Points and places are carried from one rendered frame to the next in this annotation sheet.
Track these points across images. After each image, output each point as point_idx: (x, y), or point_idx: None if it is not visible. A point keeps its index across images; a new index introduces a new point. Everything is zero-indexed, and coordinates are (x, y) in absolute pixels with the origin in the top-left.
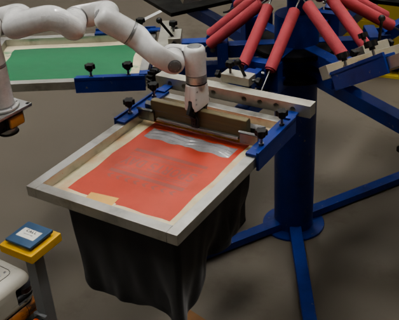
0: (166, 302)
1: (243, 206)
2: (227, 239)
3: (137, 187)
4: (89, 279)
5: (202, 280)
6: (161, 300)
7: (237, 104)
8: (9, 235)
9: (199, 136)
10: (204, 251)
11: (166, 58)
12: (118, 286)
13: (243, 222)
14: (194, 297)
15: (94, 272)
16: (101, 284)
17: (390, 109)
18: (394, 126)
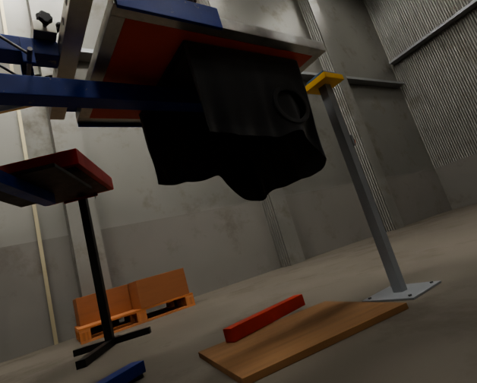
0: (263, 183)
1: (157, 166)
2: (193, 175)
3: None
4: (320, 156)
5: (232, 184)
6: (266, 182)
7: (35, 76)
8: (333, 72)
9: (153, 83)
10: (220, 162)
11: None
12: (295, 165)
13: (162, 183)
14: (243, 192)
15: (311, 150)
16: (312, 166)
17: None
18: None
